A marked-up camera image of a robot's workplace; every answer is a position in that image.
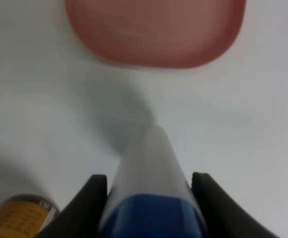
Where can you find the gold drink can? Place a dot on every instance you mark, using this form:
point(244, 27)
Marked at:
point(26, 215)

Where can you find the pink square plate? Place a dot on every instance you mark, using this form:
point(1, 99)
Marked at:
point(157, 33)

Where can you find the white bottle blue cap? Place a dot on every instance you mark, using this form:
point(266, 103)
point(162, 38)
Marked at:
point(150, 196)

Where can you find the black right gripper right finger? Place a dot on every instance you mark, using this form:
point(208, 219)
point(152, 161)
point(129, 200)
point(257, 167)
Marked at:
point(223, 216)

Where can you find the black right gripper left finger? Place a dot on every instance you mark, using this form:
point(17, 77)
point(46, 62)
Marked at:
point(80, 219)

